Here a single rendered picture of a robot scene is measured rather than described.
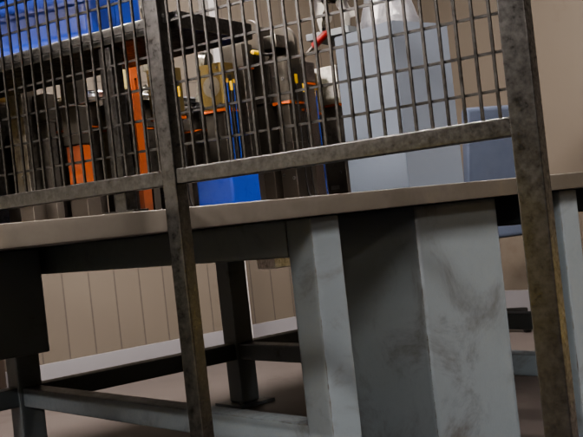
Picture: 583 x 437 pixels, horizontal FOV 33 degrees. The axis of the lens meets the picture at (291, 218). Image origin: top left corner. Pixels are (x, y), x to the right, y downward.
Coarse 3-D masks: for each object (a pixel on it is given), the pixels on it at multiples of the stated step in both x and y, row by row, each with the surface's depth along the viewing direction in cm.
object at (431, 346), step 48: (384, 240) 235; (432, 240) 231; (480, 240) 242; (384, 288) 236; (432, 288) 230; (480, 288) 241; (384, 336) 238; (432, 336) 229; (480, 336) 239; (384, 384) 239; (432, 384) 228; (480, 384) 238; (384, 432) 240; (432, 432) 229; (480, 432) 237
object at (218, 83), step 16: (224, 64) 250; (208, 80) 251; (208, 96) 252; (208, 112) 252; (224, 112) 250; (208, 128) 253; (224, 128) 250; (224, 144) 251; (240, 144) 252; (224, 160) 251
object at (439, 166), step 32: (352, 32) 245; (384, 32) 237; (416, 32) 240; (352, 64) 246; (384, 64) 238; (416, 64) 239; (448, 64) 247; (352, 96) 247; (384, 96) 238; (416, 96) 239; (448, 96) 246; (352, 160) 248; (384, 160) 240; (416, 160) 237; (448, 160) 244
